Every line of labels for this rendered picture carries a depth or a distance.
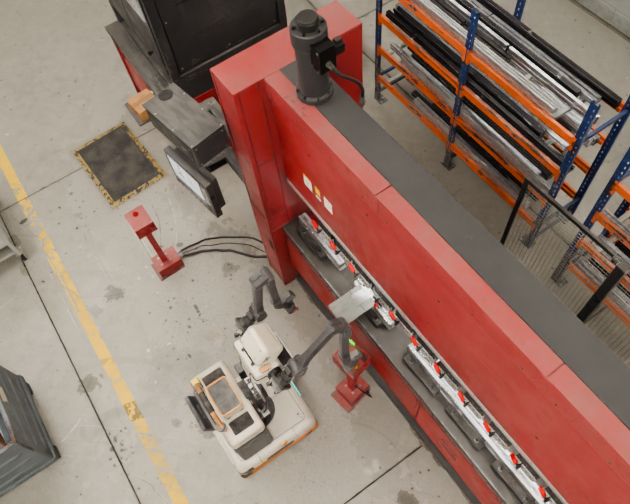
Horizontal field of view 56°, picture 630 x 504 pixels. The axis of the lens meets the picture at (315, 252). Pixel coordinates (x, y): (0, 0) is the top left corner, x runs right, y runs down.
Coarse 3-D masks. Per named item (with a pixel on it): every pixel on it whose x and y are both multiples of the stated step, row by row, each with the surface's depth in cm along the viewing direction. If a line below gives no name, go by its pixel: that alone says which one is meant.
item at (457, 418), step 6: (450, 408) 361; (450, 414) 359; (456, 414) 359; (456, 420) 357; (462, 420) 357; (462, 426) 355; (468, 426) 355; (468, 432) 353; (474, 432) 353; (468, 438) 353; (474, 438) 352; (480, 438) 351; (474, 444) 350; (480, 444) 350
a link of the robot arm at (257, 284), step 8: (256, 272) 335; (264, 272) 334; (256, 280) 334; (264, 280) 332; (256, 288) 333; (256, 296) 343; (256, 304) 351; (256, 312) 358; (264, 312) 359; (256, 320) 362
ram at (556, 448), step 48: (288, 144) 348; (336, 192) 322; (384, 240) 300; (384, 288) 345; (432, 288) 281; (432, 336) 320; (480, 336) 264; (480, 384) 298; (528, 384) 248; (528, 432) 279; (576, 432) 235; (576, 480) 262
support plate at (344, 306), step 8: (360, 288) 394; (344, 296) 392; (336, 304) 390; (344, 304) 389; (352, 304) 389; (368, 304) 388; (336, 312) 387; (344, 312) 386; (352, 312) 386; (360, 312) 386; (352, 320) 383
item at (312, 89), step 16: (304, 16) 266; (320, 16) 272; (304, 32) 266; (320, 32) 267; (304, 48) 271; (320, 48) 267; (336, 48) 273; (304, 64) 281; (320, 64) 272; (336, 64) 278; (304, 80) 291; (320, 80) 291; (352, 80) 280; (304, 96) 300; (320, 96) 300
